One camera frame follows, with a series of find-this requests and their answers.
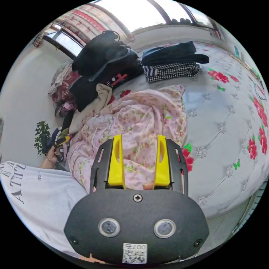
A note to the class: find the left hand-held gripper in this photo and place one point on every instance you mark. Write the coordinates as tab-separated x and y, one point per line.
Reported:
59	148

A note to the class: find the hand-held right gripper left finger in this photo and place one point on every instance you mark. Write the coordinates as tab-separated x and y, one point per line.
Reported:
115	168

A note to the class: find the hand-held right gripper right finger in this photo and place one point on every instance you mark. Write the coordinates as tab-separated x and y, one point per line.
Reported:
162	171

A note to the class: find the pink floral long skirt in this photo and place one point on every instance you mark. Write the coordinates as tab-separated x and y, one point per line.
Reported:
136	117

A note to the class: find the person's left forearm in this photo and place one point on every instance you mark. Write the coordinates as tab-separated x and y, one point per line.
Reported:
45	163

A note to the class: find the person's left hand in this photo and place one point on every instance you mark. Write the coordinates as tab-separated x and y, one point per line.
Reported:
52	154

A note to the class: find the green potted plant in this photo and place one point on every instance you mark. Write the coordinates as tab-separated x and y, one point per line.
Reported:
42	137

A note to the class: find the red and beige cloth heap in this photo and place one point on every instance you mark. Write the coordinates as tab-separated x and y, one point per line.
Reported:
63	82

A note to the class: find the person's body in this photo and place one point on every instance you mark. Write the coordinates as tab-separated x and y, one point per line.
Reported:
42	199

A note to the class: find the bed with white flowered quilt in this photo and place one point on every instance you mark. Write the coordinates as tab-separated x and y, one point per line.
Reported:
220	117

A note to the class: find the heaped pile of dark clothes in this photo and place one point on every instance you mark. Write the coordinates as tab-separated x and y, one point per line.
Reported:
105	61

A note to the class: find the small dark-framed window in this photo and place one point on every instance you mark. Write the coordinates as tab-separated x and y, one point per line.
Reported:
63	41

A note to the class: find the folded pile of clothes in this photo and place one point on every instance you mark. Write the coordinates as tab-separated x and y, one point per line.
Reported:
172	61

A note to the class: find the pink patterned curtain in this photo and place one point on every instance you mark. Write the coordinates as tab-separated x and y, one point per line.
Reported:
94	20

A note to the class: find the large bright window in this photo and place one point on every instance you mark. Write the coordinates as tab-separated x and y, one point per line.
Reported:
143	12

